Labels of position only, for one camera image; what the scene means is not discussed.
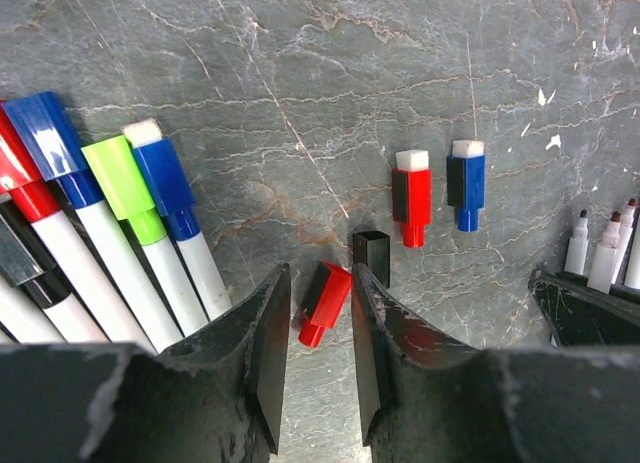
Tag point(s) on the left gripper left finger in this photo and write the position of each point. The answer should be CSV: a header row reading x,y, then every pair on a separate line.
x,y
215,396

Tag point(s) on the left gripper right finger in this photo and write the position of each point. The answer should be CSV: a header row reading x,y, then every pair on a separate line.
x,y
426,397

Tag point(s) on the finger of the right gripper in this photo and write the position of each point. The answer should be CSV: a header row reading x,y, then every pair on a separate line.
x,y
579,315

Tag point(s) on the red cap marker with eraser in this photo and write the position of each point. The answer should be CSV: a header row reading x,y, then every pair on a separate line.
x,y
602,269

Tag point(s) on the blue cap marker with eraser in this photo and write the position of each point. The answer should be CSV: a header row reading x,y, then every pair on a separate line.
x,y
169,187

